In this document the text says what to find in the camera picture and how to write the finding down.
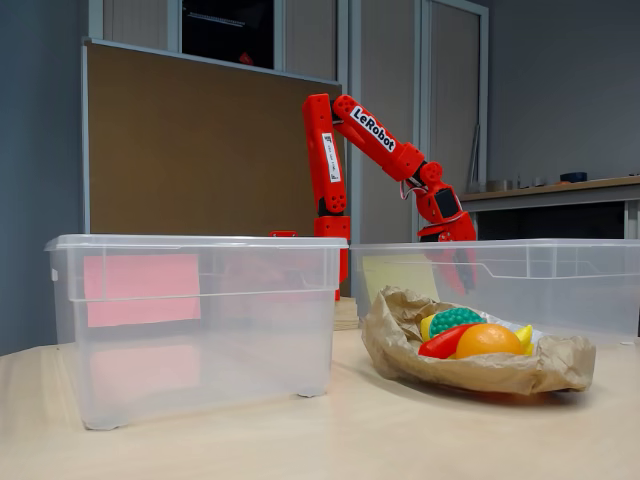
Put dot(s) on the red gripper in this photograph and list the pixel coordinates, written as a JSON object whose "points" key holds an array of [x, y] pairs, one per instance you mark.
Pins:
{"points": [[456, 229]]}

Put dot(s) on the dark green bumpy toy vegetable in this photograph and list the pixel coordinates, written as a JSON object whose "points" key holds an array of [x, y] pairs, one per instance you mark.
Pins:
{"points": [[452, 320]]}

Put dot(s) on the yellow toy lemon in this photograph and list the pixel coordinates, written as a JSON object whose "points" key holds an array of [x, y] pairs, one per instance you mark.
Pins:
{"points": [[426, 327]]}

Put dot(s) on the red toy chili pepper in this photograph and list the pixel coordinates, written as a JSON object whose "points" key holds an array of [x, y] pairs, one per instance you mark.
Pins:
{"points": [[442, 345]]}

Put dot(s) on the orange toy fruit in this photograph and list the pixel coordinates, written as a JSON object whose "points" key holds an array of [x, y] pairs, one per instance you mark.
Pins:
{"points": [[487, 342]]}

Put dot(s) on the yellow toy banana bunch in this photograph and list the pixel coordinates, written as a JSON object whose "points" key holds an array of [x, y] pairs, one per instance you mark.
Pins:
{"points": [[524, 336]]}

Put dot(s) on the red robot arm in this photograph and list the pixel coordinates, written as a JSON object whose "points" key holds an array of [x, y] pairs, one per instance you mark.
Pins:
{"points": [[325, 150]]}

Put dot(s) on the clear plastic bin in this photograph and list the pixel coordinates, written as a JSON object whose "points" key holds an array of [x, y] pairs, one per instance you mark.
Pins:
{"points": [[200, 360], [575, 300]]}

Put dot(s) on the yellow paper note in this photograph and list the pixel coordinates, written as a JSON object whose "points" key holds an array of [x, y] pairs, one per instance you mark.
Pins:
{"points": [[395, 272]]}

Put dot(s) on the round metal tin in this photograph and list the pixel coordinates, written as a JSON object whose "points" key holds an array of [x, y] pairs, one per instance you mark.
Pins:
{"points": [[500, 186]]}

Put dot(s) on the crumpled brown paper bag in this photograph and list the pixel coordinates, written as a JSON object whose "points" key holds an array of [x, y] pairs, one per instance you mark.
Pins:
{"points": [[450, 372]]}

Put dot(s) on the leaning metal strips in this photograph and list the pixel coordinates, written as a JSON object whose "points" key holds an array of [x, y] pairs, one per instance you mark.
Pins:
{"points": [[474, 160]]}

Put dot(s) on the wooden top counter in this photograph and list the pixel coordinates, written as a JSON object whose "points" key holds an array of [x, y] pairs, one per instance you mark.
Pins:
{"points": [[550, 192]]}

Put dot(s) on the wooden base block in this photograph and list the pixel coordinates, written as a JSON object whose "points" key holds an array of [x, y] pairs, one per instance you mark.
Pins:
{"points": [[346, 315]]}

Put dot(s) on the dark blue bowl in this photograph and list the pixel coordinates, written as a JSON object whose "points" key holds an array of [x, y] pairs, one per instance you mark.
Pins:
{"points": [[573, 177]]}

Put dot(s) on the orange plastic clamp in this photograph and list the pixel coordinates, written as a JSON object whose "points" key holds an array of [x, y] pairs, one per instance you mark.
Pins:
{"points": [[284, 234]]}

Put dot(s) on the brown cork board partition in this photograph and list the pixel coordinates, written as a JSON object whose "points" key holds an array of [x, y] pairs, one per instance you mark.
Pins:
{"points": [[175, 150]]}

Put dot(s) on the pink paper note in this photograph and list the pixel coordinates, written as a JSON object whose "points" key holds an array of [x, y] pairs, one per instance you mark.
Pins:
{"points": [[140, 290]]}

